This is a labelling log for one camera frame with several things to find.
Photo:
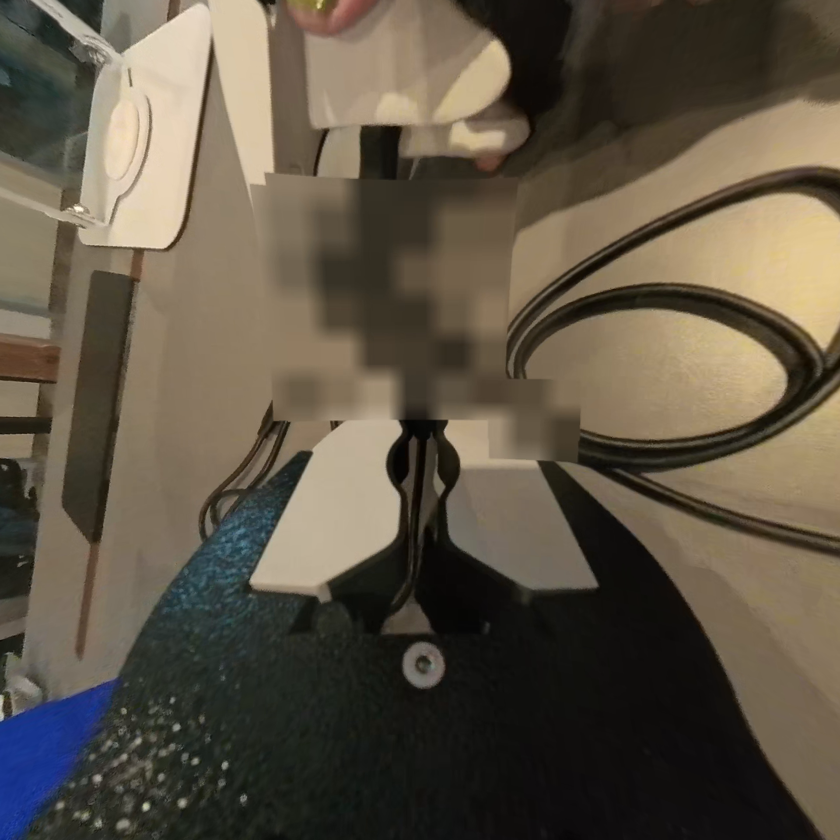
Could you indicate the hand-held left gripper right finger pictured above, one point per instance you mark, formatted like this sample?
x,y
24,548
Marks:
x,y
518,525

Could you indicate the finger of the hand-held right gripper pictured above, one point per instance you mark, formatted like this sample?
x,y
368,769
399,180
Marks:
x,y
472,138
394,79

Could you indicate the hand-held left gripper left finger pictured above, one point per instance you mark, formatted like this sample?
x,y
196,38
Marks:
x,y
328,518

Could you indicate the person's right hand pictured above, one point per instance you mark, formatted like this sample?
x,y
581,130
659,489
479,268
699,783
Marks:
x,y
341,16

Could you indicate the white base document stand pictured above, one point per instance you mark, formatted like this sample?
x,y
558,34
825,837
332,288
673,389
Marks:
x,y
170,131

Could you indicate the wooden desk with black legs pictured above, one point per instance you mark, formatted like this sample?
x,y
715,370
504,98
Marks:
x,y
26,358

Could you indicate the blue box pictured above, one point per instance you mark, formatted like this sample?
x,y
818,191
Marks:
x,y
46,754

